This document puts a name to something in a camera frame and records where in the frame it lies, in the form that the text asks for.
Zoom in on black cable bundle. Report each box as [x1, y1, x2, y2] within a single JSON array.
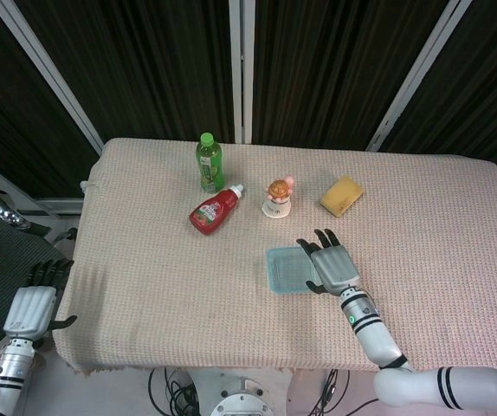
[[316, 368, 363, 416], [147, 367, 198, 416]]

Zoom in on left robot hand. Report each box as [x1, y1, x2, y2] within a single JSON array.
[[3, 258, 78, 344]]

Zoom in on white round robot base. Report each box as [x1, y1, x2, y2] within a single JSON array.
[[186, 370, 294, 416]]

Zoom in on green drink bottle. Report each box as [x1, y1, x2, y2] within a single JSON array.
[[195, 133, 225, 194]]

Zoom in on beige cloth-covered table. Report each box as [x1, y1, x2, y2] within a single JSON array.
[[52, 137, 497, 377]]

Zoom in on yellow sponge green base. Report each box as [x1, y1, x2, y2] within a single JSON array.
[[319, 175, 365, 218]]

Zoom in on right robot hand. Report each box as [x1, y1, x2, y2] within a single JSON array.
[[296, 228, 361, 298]]

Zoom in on white paper cup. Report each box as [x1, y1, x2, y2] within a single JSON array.
[[261, 198, 294, 221]]

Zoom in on blue plastic lid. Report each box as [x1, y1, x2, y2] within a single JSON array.
[[265, 245, 320, 297]]

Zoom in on red ketchup bottle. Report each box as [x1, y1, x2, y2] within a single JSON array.
[[189, 184, 246, 237]]

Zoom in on white screen frame post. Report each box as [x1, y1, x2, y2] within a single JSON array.
[[228, 0, 255, 145], [0, 0, 105, 156], [365, 0, 475, 153]]

